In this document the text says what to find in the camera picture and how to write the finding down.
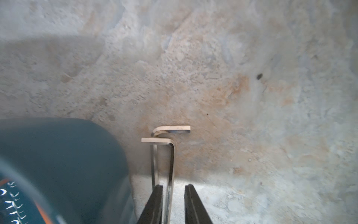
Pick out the teal plastic storage box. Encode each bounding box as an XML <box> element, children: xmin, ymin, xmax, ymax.
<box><xmin>1</xmin><ymin>118</ymin><xmax>137</xmax><ymax>224</ymax></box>

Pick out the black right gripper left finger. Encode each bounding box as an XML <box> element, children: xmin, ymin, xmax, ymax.
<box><xmin>137</xmin><ymin>185</ymin><xmax>163</xmax><ymax>224</ymax></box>

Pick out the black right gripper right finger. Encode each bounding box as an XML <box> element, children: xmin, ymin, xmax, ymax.
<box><xmin>184</xmin><ymin>184</ymin><xmax>213</xmax><ymax>224</ymax></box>

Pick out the orange-handled hex key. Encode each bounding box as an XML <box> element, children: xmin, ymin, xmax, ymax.
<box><xmin>35</xmin><ymin>203</ymin><xmax>53</xmax><ymax>224</ymax></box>

